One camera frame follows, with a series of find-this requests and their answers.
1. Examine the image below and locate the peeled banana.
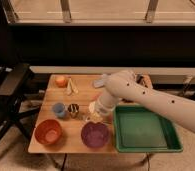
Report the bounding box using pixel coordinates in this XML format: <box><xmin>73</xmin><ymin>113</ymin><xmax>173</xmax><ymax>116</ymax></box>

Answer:
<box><xmin>66</xmin><ymin>78</ymin><xmax>78</xmax><ymax>95</ymax></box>

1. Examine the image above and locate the orange bowl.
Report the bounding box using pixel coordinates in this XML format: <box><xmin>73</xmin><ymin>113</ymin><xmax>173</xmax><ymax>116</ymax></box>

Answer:
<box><xmin>34</xmin><ymin>119</ymin><xmax>62</xmax><ymax>145</ymax></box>

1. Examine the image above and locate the blue cup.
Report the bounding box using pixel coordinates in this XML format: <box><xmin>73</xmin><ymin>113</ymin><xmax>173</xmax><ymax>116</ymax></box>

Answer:
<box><xmin>52</xmin><ymin>103</ymin><xmax>66</xmax><ymax>118</ymax></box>

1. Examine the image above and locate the green plastic tray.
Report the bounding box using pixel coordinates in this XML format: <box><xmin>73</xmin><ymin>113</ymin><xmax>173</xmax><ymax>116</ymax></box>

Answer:
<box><xmin>113</xmin><ymin>106</ymin><xmax>183</xmax><ymax>153</ymax></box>

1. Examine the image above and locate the orange carrot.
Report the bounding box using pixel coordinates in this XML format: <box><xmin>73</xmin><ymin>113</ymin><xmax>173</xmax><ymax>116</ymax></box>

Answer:
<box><xmin>92</xmin><ymin>93</ymin><xmax>100</xmax><ymax>101</ymax></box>

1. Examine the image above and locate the orange apple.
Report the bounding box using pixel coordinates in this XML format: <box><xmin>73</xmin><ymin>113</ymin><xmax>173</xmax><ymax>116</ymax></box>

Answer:
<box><xmin>55</xmin><ymin>76</ymin><xmax>68</xmax><ymax>88</ymax></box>

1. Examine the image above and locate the shiny metal cup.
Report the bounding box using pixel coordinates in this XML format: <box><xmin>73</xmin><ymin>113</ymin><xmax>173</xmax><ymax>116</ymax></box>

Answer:
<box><xmin>68</xmin><ymin>103</ymin><xmax>79</xmax><ymax>118</ymax></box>

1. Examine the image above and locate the blue cloth left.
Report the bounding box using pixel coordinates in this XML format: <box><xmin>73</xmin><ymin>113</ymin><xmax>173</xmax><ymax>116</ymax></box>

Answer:
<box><xmin>93</xmin><ymin>74</ymin><xmax>108</xmax><ymax>88</ymax></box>

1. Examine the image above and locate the white cup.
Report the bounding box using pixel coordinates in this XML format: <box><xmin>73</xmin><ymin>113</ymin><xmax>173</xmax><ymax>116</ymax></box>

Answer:
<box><xmin>89</xmin><ymin>102</ymin><xmax>96</xmax><ymax>115</ymax></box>

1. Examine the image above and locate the black office chair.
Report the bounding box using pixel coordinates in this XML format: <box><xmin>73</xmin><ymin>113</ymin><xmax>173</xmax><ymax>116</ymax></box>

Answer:
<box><xmin>0</xmin><ymin>63</ymin><xmax>40</xmax><ymax>140</ymax></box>

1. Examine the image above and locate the purple bowl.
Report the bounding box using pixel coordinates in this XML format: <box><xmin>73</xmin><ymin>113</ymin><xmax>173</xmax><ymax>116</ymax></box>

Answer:
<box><xmin>81</xmin><ymin>122</ymin><xmax>110</xmax><ymax>148</ymax></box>

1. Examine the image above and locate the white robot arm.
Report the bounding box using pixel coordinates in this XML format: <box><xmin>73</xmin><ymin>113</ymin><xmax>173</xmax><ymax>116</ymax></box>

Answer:
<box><xmin>89</xmin><ymin>70</ymin><xmax>195</xmax><ymax>133</ymax></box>

